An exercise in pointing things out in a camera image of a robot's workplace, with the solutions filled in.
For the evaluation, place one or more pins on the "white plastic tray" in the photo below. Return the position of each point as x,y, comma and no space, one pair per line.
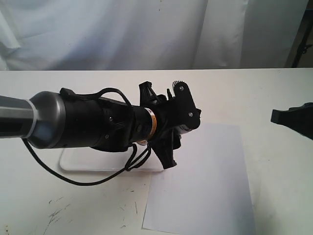
90,160

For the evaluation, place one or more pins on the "white backdrop cloth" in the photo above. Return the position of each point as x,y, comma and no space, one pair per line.
147,34

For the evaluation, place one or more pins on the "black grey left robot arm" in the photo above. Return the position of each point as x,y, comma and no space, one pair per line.
70,120

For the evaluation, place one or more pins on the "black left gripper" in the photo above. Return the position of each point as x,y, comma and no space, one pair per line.
176,109

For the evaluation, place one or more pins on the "black stand pole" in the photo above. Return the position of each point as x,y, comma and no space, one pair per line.
303,46

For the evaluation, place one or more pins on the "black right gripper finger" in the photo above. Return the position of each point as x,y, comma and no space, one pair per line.
298,119

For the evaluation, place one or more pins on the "silver spray can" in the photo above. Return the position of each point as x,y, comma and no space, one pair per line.
183,129

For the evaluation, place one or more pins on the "white paper sheet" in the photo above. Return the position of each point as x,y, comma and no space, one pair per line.
207,192

